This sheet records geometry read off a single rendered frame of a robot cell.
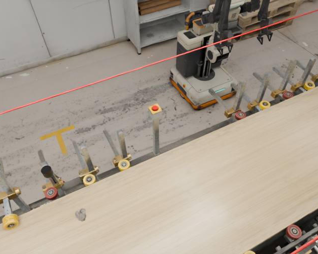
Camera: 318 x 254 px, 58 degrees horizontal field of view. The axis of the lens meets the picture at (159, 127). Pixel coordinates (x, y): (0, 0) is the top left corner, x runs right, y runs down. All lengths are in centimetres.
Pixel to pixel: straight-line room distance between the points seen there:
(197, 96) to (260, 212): 181
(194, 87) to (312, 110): 141
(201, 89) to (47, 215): 223
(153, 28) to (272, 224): 363
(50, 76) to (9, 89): 55
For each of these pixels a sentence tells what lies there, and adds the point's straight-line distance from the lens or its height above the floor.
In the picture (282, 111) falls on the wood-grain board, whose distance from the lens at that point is 248.
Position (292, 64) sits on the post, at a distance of 256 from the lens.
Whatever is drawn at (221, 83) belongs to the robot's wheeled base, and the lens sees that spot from 355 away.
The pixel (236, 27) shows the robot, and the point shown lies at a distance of 309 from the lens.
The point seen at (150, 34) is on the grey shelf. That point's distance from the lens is 464.
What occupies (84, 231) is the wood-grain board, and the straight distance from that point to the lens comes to 183.
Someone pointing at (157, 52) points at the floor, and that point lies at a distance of 447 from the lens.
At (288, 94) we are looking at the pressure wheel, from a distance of 264.
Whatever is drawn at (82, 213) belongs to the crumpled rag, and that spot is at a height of 91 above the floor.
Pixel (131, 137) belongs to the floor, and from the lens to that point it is 328.
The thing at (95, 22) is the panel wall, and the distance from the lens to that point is 446.
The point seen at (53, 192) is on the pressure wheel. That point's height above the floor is 90.
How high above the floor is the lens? 257
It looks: 50 degrees down
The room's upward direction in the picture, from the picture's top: 1 degrees counter-clockwise
